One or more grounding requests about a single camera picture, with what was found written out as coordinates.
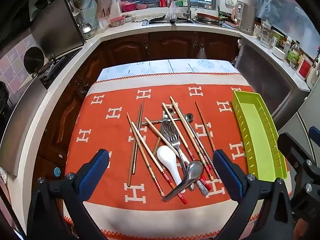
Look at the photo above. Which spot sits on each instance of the black frying pan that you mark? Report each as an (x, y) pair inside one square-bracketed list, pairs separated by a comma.
[(33, 60)]

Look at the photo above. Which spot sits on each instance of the pink bowl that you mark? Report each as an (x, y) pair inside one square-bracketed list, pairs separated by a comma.
[(127, 6)]

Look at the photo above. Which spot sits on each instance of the wooden cutting board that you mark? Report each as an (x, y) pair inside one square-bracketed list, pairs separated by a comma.
[(103, 8)]

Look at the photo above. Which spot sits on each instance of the blue floral tablecloth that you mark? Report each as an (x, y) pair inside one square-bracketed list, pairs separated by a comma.
[(167, 66)]

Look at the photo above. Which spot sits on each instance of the steel range hood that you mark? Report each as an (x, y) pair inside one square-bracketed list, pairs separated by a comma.
[(55, 29)]

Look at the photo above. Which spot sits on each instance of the green plastic utensil tray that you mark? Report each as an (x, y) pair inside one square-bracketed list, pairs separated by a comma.
[(259, 136)]

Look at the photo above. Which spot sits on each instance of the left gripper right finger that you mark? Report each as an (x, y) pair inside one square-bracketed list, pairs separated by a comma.
[(274, 220)]

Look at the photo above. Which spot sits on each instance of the red label jar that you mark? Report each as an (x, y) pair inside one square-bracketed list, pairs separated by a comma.
[(304, 66)]

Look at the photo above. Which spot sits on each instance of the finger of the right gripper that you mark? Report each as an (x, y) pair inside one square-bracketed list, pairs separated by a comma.
[(297, 157), (314, 133)]

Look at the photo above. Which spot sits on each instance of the bamboo chopstick red end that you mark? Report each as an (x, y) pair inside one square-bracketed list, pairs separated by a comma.
[(141, 148), (166, 141), (163, 173), (170, 131), (197, 149)]

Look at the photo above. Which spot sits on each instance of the steel soup spoon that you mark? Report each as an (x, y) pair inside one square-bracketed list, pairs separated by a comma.
[(193, 173)]

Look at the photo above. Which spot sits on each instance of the white ceramic soup spoon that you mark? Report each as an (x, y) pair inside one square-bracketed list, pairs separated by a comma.
[(168, 158)]

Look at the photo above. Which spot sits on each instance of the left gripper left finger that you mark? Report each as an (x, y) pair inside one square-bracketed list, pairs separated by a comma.
[(45, 221)]

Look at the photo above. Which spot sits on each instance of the large steel spoon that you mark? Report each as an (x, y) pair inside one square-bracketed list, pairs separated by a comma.
[(170, 129)]

